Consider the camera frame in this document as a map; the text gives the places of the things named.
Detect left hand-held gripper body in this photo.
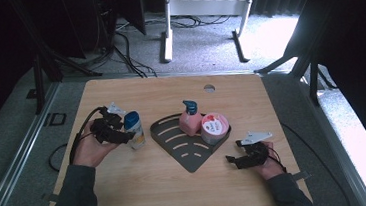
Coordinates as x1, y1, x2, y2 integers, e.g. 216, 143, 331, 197
87, 101, 129, 145

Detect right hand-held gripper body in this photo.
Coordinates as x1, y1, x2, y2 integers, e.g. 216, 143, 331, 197
234, 128, 276, 170

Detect white bottle with blue cap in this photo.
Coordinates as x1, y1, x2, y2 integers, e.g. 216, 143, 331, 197
122, 110, 147, 151

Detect pink round jar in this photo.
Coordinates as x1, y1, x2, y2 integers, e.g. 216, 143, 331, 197
199, 111, 232, 146

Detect black corner shelf tray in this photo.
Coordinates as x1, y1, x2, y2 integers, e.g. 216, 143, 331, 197
148, 108, 236, 177

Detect pink pump bottle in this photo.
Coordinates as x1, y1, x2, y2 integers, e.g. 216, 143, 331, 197
176, 98, 205, 138

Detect person's right hand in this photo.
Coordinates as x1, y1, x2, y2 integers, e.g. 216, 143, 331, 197
253, 138, 287, 181

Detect person's left hand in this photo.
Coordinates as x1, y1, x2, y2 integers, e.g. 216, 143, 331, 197
68, 118, 122, 170

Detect grey tape strip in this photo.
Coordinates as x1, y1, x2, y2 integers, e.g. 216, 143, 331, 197
40, 191, 62, 205
291, 170, 312, 182

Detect black metal stand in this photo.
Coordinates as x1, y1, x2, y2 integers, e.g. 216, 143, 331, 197
250, 9, 340, 111
10, 0, 106, 116

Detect right hand-held gripper cable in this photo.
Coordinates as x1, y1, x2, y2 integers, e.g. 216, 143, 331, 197
264, 139, 288, 174

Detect hand-held gripper cable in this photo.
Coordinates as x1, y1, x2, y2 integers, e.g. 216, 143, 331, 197
264, 139, 288, 174
65, 105, 111, 166

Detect left hand-held gripper cable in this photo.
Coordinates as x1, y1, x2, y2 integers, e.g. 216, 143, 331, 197
65, 105, 111, 166

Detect black rectangular floor bracket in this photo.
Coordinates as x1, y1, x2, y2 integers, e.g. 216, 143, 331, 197
40, 111, 69, 128

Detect long black floor cable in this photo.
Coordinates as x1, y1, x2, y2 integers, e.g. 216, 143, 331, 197
279, 117, 353, 206

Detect black cable loop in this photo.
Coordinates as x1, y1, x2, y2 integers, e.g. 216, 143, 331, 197
46, 142, 70, 173

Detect black floor cables bundle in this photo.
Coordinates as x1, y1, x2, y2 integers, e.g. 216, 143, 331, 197
110, 26, 159, 82

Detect cables under white desk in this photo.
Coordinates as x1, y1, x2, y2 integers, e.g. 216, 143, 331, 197
169, 9, 232, 31

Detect white desk frame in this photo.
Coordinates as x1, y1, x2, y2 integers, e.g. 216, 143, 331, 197
155, 0, 264, 71

